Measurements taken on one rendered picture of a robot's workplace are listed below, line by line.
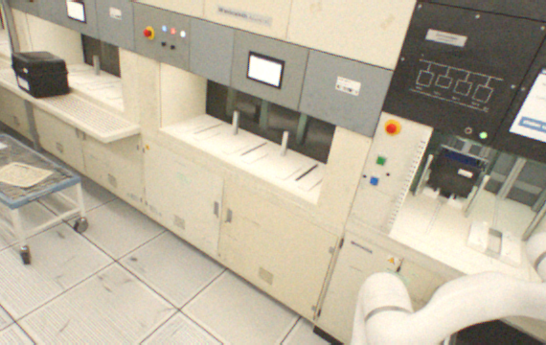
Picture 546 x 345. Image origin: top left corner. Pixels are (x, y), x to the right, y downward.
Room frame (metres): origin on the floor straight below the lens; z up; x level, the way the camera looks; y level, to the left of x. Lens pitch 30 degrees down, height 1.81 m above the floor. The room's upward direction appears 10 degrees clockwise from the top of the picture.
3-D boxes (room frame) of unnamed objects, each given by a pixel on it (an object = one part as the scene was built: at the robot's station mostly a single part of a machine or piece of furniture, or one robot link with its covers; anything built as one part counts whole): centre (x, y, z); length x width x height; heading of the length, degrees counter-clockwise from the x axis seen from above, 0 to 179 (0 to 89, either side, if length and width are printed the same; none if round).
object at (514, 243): (1.32, -1.06, 0.89); 0.22 x 0.21 x 0.04; 151
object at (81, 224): (1.90, 1.75, 0.24); 0.97 x 0.52 x 0.48; 64
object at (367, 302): (0.62, -0.34, 1.07); 0.19 x 0.12 x 0.24; 178
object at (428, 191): (1.73, -0.98, 0.89); 0.22 x 0.21 x 0.04; 151
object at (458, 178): (1.73, -0.98, 1.06); 0.24 x 0.20 x 0.32; 61
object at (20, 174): (1.79, 1.61, 0.47); 0.31 x 0.23 x 0.02; 83
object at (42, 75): (2.39, 1.80, 0.93); 0.30 x 0.28 x 0.26; 58
